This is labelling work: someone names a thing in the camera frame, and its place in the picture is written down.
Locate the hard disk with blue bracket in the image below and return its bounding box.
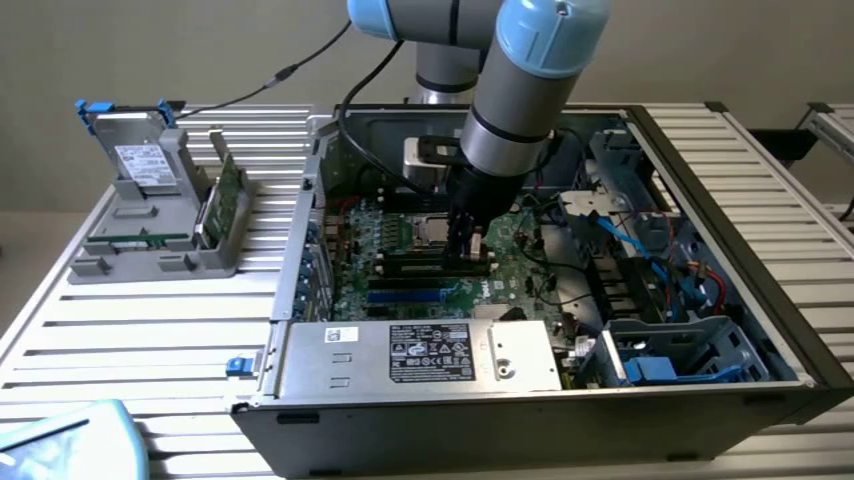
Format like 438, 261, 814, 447
73, 98, 183, 197

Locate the green RAM stick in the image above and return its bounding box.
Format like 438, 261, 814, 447
84, 233, 169, 245

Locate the black RAM slot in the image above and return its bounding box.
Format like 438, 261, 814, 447
374, 265, 492, 281
376, 253, 483, 270

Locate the pale blue rounded object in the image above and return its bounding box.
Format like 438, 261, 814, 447
0, 398, 153, 480

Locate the black expansion slot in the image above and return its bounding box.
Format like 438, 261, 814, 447
368, 278, 450, 293

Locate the green motherboard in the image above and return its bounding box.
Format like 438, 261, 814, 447
324, 192, 583, 324

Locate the black flat block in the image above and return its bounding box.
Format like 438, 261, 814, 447
745, 128, 821, 162

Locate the metal disk bay blue tray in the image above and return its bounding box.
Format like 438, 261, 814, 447
598, 315, 779, 389

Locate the green RAM module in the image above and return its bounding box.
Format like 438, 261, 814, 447
193, 124, 243, 250

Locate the grey parts rack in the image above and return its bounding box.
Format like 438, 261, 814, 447
65, 127, 252, 286

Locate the silver power supply unit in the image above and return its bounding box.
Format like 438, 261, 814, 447
275, 319, 563, 397

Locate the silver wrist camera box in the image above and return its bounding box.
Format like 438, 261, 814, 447
402, 135, 463, 194

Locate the blue disk wire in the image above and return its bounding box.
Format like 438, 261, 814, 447
584, 209, 703, 314

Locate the black cable to wrist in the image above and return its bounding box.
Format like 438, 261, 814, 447
336, 38, 439, 197

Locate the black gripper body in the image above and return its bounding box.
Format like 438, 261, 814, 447
450, 167, 523, 227

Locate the black cable with plug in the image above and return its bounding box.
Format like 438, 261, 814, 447
173, 18, 355, 121

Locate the silver chipset heatsink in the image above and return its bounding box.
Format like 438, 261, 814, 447
471, 303, 530, 322

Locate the metal drive cage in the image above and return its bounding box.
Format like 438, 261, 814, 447
587, 128, 683, 217

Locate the blue expansion slot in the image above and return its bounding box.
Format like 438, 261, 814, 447
367, 290, 443, 305

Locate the CPU socket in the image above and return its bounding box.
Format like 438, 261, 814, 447
404, 214, 456, 247

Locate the open black PC case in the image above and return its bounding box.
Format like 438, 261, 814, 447
228, 101, 854, 480

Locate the red wire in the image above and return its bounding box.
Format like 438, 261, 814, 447
691, 263, 734, 307

